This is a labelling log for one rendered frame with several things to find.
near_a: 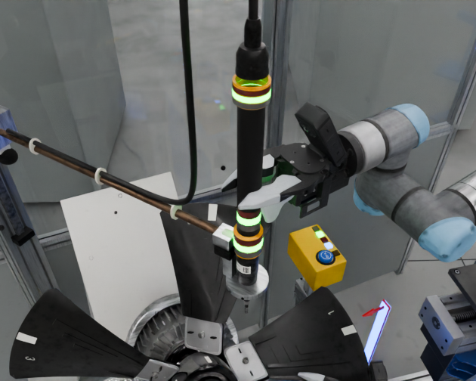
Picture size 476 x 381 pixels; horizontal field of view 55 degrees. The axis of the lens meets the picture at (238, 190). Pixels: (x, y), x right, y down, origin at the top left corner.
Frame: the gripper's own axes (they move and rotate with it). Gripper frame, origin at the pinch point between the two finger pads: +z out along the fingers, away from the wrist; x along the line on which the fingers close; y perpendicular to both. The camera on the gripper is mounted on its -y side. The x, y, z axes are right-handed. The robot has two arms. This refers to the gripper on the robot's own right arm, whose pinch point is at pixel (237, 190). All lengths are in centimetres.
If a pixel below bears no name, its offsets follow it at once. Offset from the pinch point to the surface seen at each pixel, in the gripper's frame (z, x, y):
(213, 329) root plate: 2.2, 5.3, 39.1
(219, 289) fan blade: -1.4, 8.6, 32.7
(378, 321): -35, -6, 54
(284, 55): -57, 61, 20
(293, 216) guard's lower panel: -67, 60, 91
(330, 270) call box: -41, 15, 60
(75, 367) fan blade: 27, 14, 40
